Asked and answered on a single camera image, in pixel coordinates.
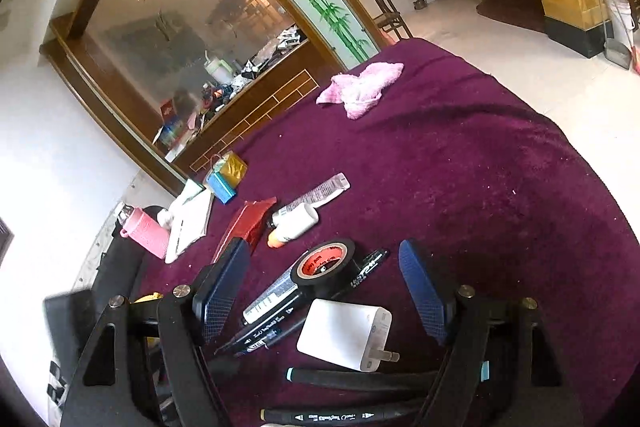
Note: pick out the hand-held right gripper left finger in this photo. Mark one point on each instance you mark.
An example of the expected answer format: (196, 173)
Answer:
(225, 289)

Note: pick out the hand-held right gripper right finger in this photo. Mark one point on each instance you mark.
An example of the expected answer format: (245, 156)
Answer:
(425, 294)

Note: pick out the black marker barcode label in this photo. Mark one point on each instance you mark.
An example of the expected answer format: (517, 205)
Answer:
(267, 302)

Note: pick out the black brush marker pen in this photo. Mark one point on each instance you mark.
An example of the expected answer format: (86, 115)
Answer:
(265, 329)
(260, 344)

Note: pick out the black pen white lettering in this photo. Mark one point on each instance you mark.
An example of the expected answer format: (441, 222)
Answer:
(370, 266)

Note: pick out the black electrical tape roll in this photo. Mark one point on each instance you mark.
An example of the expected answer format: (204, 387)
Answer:
(320, 288)

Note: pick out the black marker teal caps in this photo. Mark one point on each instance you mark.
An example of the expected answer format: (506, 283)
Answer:
(350, 379)

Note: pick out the red foil packet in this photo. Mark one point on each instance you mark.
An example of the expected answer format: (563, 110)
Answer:
(245, 222)

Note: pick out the white folded cloth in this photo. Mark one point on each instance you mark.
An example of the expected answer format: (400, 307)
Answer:
(190, 227)

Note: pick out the white power adapter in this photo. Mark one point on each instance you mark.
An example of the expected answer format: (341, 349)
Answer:
(340, 332)

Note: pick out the pink striped cup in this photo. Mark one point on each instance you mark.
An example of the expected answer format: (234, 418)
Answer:
(147, 234)

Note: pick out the blue gift box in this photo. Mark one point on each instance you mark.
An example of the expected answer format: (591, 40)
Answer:
(221, 189)

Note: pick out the maroon tablecloth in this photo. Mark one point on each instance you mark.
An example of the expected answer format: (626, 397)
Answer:
(475, 182)

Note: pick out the yellow tape roll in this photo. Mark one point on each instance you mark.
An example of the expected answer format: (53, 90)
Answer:
(234, 164)

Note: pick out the white squeeze tube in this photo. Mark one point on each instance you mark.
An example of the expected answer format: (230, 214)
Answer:
(322, 192)

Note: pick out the black marker cream cap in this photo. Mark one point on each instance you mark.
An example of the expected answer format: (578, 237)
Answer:
(325, 417)

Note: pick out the wooden sideboard cabinet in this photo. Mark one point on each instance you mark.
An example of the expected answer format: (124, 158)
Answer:
(270, 92)

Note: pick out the pink towel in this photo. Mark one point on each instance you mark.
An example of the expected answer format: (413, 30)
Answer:
(360, 87)

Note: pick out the white pitcher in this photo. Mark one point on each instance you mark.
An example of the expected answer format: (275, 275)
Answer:
(217, 69)

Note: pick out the pile of assorted clutter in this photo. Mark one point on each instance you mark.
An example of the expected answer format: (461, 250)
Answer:
(260, 67)

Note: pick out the wooden chair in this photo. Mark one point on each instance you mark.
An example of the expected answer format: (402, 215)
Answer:
(387, 19)

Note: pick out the frosted glass partition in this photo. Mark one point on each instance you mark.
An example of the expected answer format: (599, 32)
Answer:
(165, 7)

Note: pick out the grey shoes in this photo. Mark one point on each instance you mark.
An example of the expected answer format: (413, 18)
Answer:
(420, 3)

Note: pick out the grey dustpan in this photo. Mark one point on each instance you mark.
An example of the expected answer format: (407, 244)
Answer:
(617, 54)

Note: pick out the white bucket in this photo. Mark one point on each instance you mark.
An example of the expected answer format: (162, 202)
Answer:
(620, 14)

